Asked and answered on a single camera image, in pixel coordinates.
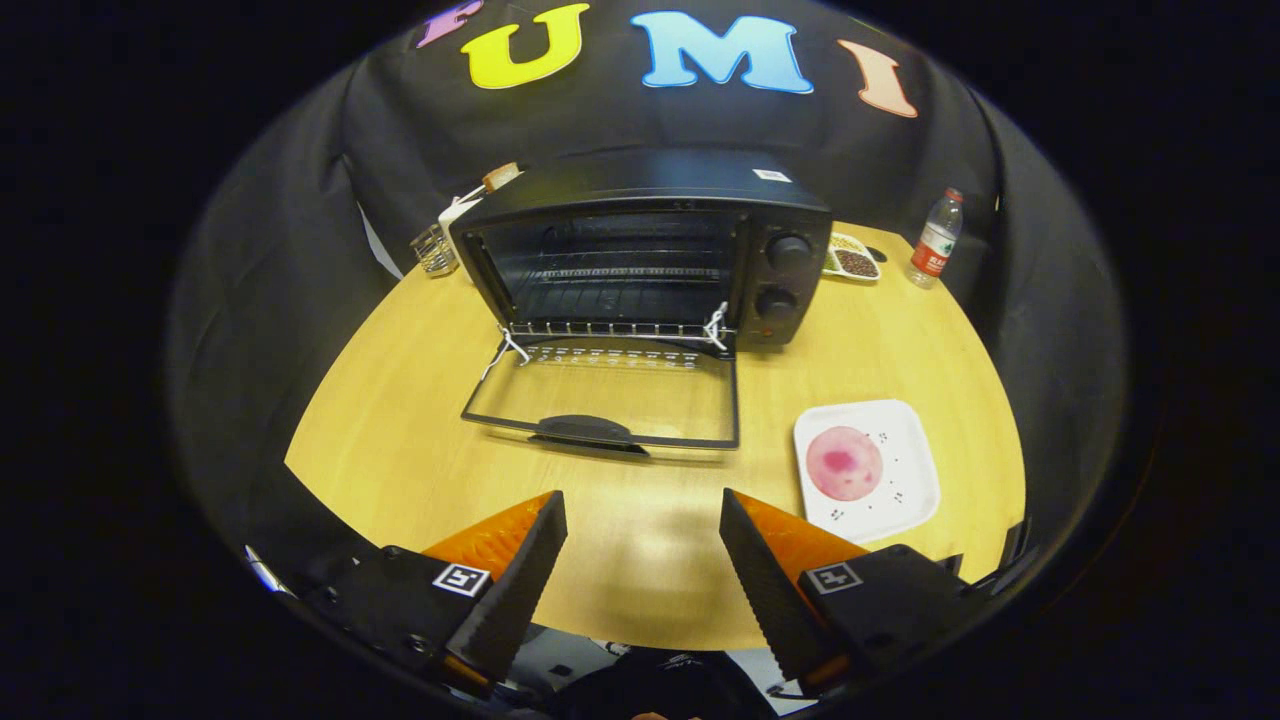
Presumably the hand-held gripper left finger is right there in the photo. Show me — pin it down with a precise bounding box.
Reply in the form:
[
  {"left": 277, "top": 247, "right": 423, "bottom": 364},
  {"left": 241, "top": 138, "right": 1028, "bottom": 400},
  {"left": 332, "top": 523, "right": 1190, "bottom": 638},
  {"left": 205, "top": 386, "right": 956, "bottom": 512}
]
[{"left": 300, "top": 489, "right": 569, "bottom": 691}]

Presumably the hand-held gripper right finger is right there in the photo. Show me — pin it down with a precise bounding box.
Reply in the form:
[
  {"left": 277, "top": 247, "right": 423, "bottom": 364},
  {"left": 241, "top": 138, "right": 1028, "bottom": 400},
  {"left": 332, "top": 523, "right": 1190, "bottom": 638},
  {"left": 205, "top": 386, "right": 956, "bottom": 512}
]
[{"left": 718, "top": 487, "right": 991, "bottom": 693}]

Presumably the pink round ham slice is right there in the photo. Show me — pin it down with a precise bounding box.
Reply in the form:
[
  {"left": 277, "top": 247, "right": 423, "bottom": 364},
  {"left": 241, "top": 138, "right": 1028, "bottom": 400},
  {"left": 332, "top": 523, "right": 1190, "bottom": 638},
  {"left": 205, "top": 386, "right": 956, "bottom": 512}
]
[{"left": 806, "top": 426, "right": 885, "bottom": 502}]

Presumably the white square plate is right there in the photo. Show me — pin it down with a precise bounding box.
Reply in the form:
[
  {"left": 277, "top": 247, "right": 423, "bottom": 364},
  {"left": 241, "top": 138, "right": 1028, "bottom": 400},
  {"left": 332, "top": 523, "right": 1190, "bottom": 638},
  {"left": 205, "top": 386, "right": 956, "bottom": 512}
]
[{"left": 793, "top": 399, "right": 942, "bottom": 546}]

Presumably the black toaster oven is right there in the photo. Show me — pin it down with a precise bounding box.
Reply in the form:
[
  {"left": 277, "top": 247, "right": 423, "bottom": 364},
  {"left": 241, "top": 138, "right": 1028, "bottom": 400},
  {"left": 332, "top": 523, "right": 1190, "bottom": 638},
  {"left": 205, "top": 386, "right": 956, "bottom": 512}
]
[{"left": 448, "top": 148, "right": 834, "bottom": 459}]

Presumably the white bread toaster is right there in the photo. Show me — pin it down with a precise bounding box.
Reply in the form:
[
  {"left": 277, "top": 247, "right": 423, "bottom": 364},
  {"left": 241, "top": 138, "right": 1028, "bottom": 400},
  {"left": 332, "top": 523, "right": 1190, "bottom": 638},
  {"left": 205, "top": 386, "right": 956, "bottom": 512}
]
[{"left": 438, "top": 180, "right": 491, "bottom": 261}]

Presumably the white divided tray of beans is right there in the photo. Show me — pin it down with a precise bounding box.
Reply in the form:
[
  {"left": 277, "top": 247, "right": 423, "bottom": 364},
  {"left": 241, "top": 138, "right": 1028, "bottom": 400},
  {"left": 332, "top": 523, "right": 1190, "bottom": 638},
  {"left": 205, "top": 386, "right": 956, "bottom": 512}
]
[{"left": 822, "top": 231, "right": 883, "bottom": 282}]

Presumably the clear water bottle red label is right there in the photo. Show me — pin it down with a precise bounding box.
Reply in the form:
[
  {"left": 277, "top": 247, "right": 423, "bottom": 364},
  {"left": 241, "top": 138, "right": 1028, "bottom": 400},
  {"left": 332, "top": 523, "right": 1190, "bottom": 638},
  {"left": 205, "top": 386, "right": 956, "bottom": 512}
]
[{"left": 908, "top": 187, "right": 965, "bottom": 290}]

